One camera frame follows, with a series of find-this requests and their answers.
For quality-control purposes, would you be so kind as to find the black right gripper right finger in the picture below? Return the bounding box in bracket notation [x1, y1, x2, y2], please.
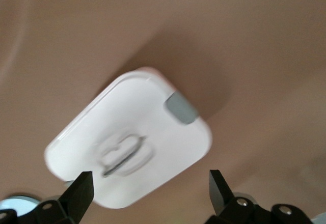
[205, 170, 314, 224]

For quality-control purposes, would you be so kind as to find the pink box with white lid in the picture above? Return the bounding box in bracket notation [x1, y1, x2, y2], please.
[43, 67, 212, 209]

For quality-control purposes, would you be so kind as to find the light blue round plate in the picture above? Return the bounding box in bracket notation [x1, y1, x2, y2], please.
[0, 194, 43, 212]

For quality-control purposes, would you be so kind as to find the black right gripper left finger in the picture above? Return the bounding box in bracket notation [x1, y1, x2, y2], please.
[0, 171, 95, 224]

